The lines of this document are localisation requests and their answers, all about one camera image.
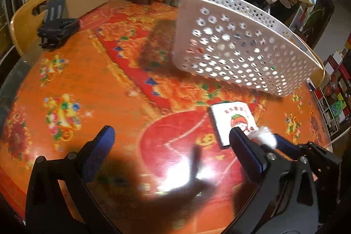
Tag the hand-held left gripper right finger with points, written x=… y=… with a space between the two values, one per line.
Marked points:
x=246 y=153

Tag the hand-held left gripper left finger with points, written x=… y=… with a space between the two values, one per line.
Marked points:
x=100 y=153

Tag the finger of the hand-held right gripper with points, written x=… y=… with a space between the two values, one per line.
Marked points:
x=286 y=146

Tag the white fluffy cloth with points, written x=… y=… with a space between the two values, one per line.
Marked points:
x=264 y=136

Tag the white tomato print tissue packet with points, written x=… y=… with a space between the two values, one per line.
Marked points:
x=230 y=121

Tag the white perforated plastic basket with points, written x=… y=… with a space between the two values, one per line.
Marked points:
x=233 y=39

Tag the shelf with boxes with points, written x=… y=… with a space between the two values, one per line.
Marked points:
x=337 y=91

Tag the black folding phone stand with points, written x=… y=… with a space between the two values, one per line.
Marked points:
x=56 y=27

